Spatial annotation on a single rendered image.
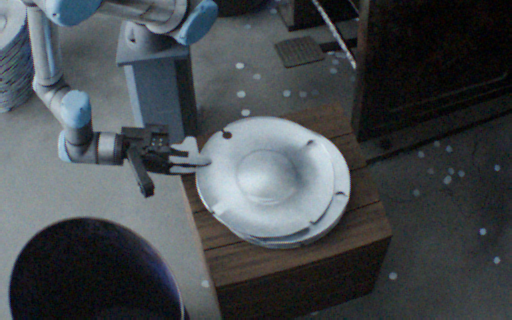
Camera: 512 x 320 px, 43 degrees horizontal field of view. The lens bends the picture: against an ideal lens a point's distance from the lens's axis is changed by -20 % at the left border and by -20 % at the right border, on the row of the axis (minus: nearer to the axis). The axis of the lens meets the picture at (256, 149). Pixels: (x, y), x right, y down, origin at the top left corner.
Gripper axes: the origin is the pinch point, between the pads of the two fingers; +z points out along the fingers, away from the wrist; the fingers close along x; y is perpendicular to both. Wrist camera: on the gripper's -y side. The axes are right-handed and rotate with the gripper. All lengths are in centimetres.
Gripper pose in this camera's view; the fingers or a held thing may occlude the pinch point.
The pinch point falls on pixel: (205, 164)
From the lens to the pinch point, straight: 164.4
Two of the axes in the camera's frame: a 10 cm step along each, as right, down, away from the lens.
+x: -0.7, 5.5, 8.3
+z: 10.0, 0.7, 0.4
